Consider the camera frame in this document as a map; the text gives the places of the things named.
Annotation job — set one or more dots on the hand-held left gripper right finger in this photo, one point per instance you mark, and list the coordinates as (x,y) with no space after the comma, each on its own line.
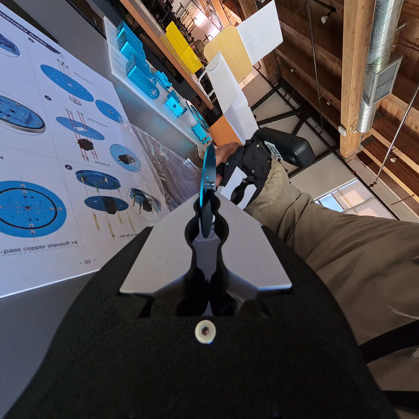
(255,262)

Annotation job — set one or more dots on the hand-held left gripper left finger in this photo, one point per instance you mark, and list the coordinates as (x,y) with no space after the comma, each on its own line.
(157,262)

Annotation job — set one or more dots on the blue round metal plate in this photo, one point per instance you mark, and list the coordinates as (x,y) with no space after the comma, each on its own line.
(208,190)

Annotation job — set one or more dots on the person's right forearm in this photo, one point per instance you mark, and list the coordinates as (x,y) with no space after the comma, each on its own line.
(311,222)

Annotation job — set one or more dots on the person's right hand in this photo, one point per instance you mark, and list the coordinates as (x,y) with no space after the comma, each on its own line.
(226,152)

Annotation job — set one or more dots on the orange and white cardboard box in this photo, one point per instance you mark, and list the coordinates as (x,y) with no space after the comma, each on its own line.
(226,131)

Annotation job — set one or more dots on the large window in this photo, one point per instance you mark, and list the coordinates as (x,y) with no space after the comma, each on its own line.
(353,199)

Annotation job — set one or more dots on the clear plastic bag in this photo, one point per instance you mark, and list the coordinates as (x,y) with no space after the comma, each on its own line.
(170,176)

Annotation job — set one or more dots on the yellow rounded sign board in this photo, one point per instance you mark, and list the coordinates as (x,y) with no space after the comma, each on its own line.
(229,52)

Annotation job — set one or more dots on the white card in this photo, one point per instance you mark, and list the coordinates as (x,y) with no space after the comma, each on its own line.
(260,29)

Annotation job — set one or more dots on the assembly guide paper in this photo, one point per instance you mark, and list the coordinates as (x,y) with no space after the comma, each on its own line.
(108,147)

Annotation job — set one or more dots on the white foam sheet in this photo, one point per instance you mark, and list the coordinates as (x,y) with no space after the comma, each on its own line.
(157,108)

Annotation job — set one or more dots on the yellow storage bin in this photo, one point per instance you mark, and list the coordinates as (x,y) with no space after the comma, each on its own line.
(185,52)

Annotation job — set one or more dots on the person's beige jacket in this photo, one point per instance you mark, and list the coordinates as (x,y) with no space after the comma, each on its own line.
(392,376)

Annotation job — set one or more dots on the silver spiral air duct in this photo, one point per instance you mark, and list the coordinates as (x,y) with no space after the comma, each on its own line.
(379,49)

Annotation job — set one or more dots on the small blue angled bracket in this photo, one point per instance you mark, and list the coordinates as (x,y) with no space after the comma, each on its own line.
(163,80)

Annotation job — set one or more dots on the large blue U bracket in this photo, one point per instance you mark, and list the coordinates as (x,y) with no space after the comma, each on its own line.
(126,32)
(145,86)
(137,68)
(132,49)

